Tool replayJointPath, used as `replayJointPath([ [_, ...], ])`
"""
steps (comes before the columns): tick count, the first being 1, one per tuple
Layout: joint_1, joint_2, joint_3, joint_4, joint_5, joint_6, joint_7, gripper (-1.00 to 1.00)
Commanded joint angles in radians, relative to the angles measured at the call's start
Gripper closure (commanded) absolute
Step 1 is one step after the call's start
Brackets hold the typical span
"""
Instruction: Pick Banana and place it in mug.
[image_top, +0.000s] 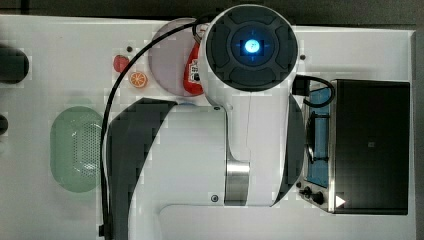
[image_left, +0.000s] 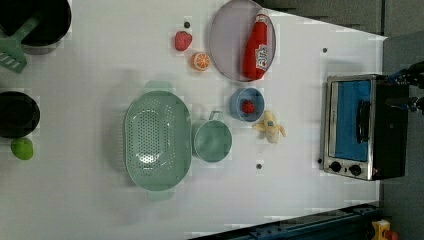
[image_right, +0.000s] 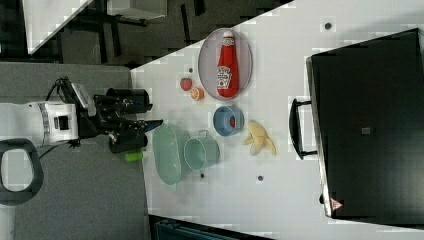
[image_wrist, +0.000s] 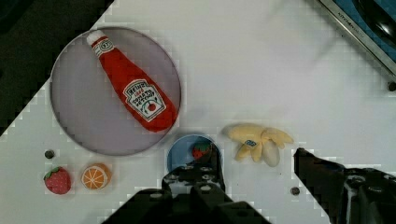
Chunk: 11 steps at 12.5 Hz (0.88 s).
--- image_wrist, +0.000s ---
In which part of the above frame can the blue bowl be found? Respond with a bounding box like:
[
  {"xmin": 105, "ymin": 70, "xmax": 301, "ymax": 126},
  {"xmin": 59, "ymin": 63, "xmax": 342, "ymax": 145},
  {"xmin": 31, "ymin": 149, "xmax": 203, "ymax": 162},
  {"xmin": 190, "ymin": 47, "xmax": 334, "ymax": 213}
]
[{"xmin": 165, "ymin": 134, "xmax": 223, "ymax": 172}]

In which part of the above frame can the red plush ketchup bottle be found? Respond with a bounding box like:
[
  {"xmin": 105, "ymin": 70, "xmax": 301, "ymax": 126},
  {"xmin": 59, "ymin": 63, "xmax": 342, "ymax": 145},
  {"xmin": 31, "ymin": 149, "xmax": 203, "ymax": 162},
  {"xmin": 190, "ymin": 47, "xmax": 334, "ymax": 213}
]
[{"xmin": 86, "ymin": 30, "xmax": 177, "ymax": 133}]

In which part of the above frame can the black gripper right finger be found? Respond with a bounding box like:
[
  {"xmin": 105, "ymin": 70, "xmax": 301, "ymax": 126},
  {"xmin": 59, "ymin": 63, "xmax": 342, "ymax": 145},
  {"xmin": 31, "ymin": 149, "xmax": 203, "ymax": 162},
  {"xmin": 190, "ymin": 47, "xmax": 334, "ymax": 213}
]
[{"xmin": 293, "ymin": 147, "xmax": 345, "ymax": 224}]

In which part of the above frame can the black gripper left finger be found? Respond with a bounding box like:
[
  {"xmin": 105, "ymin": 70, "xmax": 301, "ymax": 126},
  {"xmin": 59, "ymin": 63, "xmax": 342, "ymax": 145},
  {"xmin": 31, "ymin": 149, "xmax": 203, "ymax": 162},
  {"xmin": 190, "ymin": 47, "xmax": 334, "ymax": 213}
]
[{"xmin": 162, "ymin": 143, "xmax": 226, "ymax": 200}]

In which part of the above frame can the plush orange slice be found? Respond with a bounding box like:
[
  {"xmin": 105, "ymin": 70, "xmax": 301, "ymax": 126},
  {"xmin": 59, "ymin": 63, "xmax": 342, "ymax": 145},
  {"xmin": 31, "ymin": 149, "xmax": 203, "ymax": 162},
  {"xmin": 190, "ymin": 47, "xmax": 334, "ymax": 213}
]
[{"xmin": 81, "ymin": 163, "xmax": 112, "ymax": 190}]

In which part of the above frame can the red plush strawberry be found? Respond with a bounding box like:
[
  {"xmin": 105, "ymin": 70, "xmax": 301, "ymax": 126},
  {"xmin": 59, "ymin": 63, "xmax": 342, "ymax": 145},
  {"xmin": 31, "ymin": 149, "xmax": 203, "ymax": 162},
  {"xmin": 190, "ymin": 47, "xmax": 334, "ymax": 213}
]
[{"xmin": 43, "ymin": 166, "xmax": 71, "ymax": 195}]

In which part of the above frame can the yellow plush banana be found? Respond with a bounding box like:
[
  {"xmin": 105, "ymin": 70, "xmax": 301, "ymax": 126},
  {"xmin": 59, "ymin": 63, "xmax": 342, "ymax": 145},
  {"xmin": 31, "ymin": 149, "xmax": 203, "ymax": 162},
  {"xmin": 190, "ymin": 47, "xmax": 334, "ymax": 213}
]
[{"xmin": 227, "ymin": 123, "xmax": 294, "ymax": 167}]

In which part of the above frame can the small strawberry in bowl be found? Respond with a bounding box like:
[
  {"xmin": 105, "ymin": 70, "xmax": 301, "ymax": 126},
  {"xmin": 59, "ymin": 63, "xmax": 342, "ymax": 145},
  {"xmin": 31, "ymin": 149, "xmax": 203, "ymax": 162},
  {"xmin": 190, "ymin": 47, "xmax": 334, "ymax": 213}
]
[{"xmin": 191, "ymin": 143, "xmax": 211, "ymax": 160}]

